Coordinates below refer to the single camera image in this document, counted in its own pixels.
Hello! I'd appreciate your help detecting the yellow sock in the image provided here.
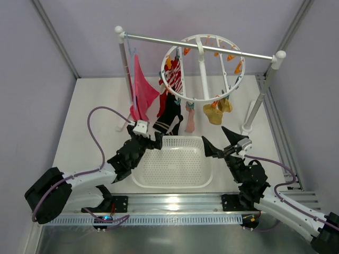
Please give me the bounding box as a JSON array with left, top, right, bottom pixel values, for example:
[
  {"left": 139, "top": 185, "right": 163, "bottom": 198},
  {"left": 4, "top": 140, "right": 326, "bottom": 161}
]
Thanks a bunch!
[
  {"left": 203, "top": 104, "right": 223, "bottom": 125},
  {"left": 217, "top": 97, "right": 233, "bottom": 113}
]

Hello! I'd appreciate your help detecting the pink sock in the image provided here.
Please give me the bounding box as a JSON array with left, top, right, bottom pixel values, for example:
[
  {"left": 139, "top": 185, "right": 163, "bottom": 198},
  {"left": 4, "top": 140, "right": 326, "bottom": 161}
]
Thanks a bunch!
[{"left": 185, "top": 106, "right": 195, "bottom": 133}]

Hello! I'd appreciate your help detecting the black striped sock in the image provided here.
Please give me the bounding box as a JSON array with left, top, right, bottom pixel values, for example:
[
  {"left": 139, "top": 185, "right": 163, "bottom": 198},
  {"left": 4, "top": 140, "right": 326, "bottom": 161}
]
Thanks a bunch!
[
  {"left": 158, "top": 96, "right": 183, "bottom": 135},
  {"left": 153, "top": 94, "right": 175, "bottom": 133}
]

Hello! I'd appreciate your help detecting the teal clothes peg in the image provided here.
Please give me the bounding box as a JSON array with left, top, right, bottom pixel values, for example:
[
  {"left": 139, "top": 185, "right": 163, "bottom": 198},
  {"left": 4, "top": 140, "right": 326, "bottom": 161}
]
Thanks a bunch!
[{"left": 173, "top": 97, "right": 181, "bottom": 107}]

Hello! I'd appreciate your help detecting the white round clip hanger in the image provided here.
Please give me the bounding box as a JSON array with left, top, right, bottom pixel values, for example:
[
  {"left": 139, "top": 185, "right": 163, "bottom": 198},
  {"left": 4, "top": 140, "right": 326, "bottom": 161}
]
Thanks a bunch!
[{"left": 159, "top": 34, "right": 246, "bottom": 103}]

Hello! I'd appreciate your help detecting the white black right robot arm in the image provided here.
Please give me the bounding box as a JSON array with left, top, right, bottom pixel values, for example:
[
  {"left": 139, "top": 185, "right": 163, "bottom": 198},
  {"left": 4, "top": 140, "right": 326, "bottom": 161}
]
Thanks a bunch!
[{"left": 202, "top": 127, "right": 338, "bottom": 253}]

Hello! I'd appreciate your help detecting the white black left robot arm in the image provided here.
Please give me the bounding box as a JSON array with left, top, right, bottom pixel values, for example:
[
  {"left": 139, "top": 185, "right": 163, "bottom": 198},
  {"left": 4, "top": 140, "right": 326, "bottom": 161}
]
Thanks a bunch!
[{"left": 24, "top": 123, "right": 164, "bottom": 224}]

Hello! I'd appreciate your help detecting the white perforated plastic basket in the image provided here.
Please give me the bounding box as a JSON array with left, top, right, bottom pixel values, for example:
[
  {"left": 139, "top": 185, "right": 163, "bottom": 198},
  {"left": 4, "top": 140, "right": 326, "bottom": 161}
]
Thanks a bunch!
[{"left": 131, "top": 136, "right": 213, "bottom": 189}]

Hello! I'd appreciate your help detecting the pink towel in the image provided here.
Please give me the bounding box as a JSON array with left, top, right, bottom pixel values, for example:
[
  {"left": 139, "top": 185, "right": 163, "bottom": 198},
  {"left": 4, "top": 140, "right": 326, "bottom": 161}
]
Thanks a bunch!
[{"left": 130, "top": 55, "right": 159, "bottom": 121}]

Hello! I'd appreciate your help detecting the white metal clothes rack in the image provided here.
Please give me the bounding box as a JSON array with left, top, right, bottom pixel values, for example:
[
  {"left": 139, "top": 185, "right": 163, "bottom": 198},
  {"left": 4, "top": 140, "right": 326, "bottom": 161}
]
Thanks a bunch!
[{"left": 114, "top": 25, "right": 287, "bottom": 135}]

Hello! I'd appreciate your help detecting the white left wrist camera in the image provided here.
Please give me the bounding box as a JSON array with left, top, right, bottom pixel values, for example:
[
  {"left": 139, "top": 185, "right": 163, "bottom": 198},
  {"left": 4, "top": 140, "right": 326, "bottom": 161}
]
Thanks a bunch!
[{"left": 132, "top": 120, "right": 149, "bottom": 137}]

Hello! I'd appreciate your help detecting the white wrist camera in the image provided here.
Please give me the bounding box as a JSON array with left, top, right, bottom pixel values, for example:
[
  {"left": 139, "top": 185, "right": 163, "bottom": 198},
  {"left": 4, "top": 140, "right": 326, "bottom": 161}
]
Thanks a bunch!
[
  {"left": 132, "top": 120, "right": 149, "bottom": 137},
  {"left": 237, "top": 138, "right": 253, "bottom": 157}
]

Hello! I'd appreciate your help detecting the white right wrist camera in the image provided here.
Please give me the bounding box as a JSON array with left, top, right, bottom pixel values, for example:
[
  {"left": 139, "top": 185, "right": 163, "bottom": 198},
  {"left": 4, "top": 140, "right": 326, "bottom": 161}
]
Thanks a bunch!
[{"left": 237, "top": 138, "right": 253, "bottom": 157}]

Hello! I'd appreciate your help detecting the aluminium mounting rail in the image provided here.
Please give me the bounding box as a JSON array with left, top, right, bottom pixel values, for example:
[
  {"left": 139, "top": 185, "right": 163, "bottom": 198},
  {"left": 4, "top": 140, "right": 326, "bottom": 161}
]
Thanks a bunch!
[{"left": 31, "top": 192, "right": 322, "bottom": 213}]

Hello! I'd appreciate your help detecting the blue wire hanger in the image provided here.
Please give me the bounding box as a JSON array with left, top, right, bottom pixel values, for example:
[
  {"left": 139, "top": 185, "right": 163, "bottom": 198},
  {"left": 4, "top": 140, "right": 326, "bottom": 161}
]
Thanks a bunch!
[{"left": 125, "top": 32, "right": 137, "bottom": 110}]

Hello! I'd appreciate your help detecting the white slotted cable duct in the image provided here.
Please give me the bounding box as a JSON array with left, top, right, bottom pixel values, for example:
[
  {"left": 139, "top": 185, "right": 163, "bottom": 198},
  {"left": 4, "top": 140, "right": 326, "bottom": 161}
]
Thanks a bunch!
[{"left": 45, "top": 214, "right": 243, "bottom": 226}]

